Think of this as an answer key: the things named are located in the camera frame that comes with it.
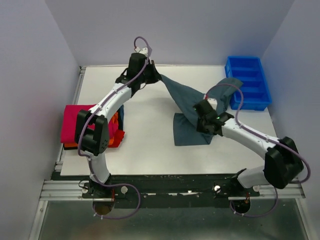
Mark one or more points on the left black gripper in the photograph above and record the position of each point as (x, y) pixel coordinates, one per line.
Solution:
(156, 76)

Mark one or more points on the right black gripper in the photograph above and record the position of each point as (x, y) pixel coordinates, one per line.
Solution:
(199, 128)

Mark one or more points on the grey-blue t shirt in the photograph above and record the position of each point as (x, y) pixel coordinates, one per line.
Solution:
(185, 123)

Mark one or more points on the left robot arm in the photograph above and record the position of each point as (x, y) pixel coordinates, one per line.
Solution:
(92, 126)

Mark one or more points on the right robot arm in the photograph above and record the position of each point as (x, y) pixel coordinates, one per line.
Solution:
(281, 161)

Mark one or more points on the folded blue t shirt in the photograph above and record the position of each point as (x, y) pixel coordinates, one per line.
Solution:
(121, 114)

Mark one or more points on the blue plastic bin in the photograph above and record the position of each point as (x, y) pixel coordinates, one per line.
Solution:
(254, 89)

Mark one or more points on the folded orange t shirt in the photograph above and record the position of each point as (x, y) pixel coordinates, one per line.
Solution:
(115, 134)

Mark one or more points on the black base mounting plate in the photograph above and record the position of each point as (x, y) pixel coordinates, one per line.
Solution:
(162, 191)

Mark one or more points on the folded magenta t shirt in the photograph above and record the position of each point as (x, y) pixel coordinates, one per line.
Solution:
(67, 136)

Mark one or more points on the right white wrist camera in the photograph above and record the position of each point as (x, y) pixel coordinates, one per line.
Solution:
(212, 102)

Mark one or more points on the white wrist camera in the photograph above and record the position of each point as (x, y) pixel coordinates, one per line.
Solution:
(144, 51)
(212, 102)

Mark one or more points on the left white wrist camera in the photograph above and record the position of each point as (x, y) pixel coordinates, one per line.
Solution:
(144, 51)

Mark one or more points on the left table edge rail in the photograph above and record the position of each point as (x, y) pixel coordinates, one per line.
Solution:
(59, 162)

